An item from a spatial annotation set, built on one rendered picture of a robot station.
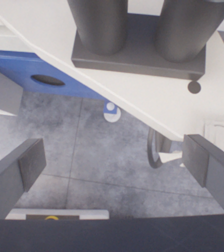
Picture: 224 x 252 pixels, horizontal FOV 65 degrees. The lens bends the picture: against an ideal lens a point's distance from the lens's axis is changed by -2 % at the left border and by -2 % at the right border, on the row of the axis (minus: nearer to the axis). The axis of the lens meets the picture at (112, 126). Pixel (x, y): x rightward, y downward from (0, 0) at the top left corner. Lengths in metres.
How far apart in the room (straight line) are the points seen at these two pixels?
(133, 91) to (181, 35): 0.11
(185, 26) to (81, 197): 1.04
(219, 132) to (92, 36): 0.22
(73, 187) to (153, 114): 0.91
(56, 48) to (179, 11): 0.21
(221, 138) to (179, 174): 0.86
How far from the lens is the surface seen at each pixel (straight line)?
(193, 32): 0.23
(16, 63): 0.75
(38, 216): 1.08
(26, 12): 0.41
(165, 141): 0.47
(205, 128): 0.29
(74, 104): 1.17
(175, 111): 0.30
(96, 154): 1.10
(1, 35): 0.52
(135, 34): 0.30
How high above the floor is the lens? 1.09
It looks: 81 degrees down
